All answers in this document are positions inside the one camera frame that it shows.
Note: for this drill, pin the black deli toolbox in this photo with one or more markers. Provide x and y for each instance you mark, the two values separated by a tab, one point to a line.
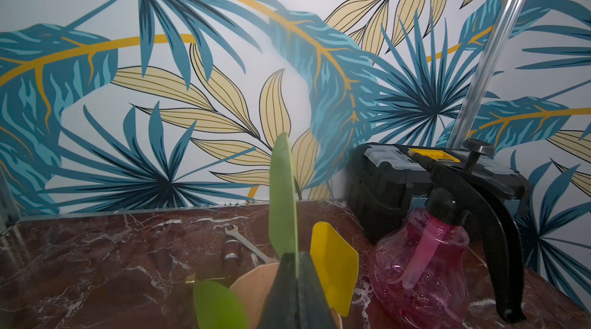
384	184

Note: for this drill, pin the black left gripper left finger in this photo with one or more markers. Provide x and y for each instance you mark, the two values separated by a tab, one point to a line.
281	308

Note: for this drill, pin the silver open-end wrench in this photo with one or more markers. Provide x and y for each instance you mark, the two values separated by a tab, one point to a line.
234	233

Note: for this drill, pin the yellow toy shovel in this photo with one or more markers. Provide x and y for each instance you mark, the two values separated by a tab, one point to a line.
337	266

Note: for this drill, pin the green toy trowel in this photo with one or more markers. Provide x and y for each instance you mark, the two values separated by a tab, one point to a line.
217	307

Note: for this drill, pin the pink pressure spray bottle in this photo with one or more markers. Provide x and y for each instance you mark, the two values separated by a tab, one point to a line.
417	272

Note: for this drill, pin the terracotta plastic flower pot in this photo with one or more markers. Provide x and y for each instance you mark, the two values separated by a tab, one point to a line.
253	289

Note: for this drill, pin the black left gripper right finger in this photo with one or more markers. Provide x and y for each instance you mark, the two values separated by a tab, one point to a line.
314	312

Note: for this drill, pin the aluminium corner post right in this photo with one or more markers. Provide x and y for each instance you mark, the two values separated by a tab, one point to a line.
502	29

